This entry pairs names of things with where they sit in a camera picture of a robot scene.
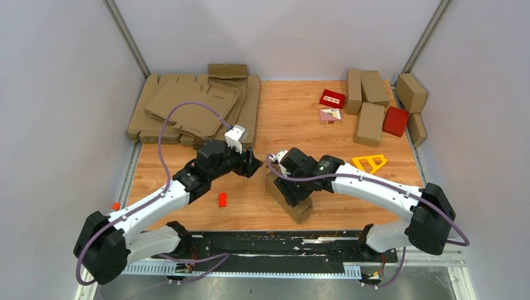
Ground plain red box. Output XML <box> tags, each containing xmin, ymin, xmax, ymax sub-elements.
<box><xmin>382</xmin><ymin>106</ymin><xmax>409</xmax><ymax>138</ymax></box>

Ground stack of flat cardboard blanks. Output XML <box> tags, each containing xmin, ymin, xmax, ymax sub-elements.
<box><xmin>126</xmin><ymin>64</ymin><xmax>261</xmax><ymax>149</ymax></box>

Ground small orange block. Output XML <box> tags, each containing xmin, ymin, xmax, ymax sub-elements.
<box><xmin>218</xmin><ymin>192</ymin><xmax>228</xmax><ymax>208</ymax></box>

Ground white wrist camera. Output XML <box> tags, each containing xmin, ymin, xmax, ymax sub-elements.
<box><xmin>224</xmin><ymin>125</ymin><xmax>248</xmax><ymax>154</ymax></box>
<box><xmin>274</xmin><ymin>150</ymin><xmax>288</xmax><ymax>164</ymax></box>

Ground folded cardboard box front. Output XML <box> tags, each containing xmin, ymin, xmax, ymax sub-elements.
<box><xmin>354</xmin><ymin>102</ymin><xmax>385</xmax><ymax>148</ymax></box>

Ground orange clip on rail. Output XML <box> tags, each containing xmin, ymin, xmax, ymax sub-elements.
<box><xmin>112</xmin><ymin>202</ymin><xmax>121</xmax><ymax>211</ymax></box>

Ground folded cardboard box upright left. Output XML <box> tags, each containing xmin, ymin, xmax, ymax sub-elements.
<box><xmin>346</xmin><ymin>69</ymin><xmax>363</xmax><ymax>114</ymax></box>

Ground yellow plastic triangle frame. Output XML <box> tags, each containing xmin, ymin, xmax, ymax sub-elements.
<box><xmin>351</xmin><ymin>154</ymin><xmax>388</xmax><ymax>174</ymax></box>

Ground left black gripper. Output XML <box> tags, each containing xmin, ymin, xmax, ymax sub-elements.
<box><xmin>209</xmin><ymin>141</ymin><xmax>264</xmax><ymax>181</ymax></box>

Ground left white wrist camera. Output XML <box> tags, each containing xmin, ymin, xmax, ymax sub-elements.
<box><xmin>224</xmin><ymin>125</ymin><xmax>248</xmax><ymax>154</ymax></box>

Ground folded cardboard box far right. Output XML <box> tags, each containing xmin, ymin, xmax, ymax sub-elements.
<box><xmin>395</xmin><ymin>73</ymin><xmax>428</xmax><ymax>113</ymax></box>

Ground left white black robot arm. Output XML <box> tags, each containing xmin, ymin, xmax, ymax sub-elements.
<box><xmin>73</xmin><ymin>141</ymin><xmax>263</xmax><ymax>286</ymax></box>

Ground red box with white labels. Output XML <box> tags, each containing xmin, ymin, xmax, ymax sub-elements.
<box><xmin>319</xmin><ymin>89</ymin><xmax>346</xmax><ymax>109</ymax></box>

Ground pink white printed box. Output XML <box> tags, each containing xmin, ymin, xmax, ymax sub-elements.
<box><xmin>318</xmin><ymin>108</ymin><xmax>343</xmax><ymax>124</ymax></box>

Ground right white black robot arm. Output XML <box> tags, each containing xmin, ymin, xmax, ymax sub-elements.
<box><xmin>266</xmin><ymin>147</ymin><xmax>456</xmax><ymax>261</ymax></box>

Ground brown cardboard box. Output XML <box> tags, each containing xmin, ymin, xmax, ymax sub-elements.
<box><xmin>266</xmin><ymin>170</ymin><xmax>313</xmax><ymax>224</ymax></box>

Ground aluminium rail frame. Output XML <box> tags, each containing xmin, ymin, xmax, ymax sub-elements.
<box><xmin>74</xmin><ymin>141</ymin><xmax>477</xmax><ymax>300</ymax></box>

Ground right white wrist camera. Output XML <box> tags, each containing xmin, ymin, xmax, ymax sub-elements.
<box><xmin>274</xmin><ymin>150</ymin><xmax>288</xmax><ymax>164</ymax></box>

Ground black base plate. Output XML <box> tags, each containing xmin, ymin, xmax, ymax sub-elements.
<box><xmin>151</xmin><ymin>230</ymin><xmax>398</xmax><ymax>275</ymax></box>

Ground white slotted cable duct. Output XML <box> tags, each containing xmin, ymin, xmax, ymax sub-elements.
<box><xmin>124</xmin><ymin>261</ymin><xmax>363</xmax><ymax>280</ymax></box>

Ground folded cardboard box right edge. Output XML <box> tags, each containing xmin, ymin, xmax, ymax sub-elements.
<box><xmin>407</xmin><ymin>113</ymin><xmax>427</xmax><ymax>148</ymax></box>

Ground folded cardboard box back middle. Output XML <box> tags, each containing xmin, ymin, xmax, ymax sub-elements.
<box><xmin>361</xmin><ymin>71</ymin><xmax>390</xmax><ymax>107</ymax></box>

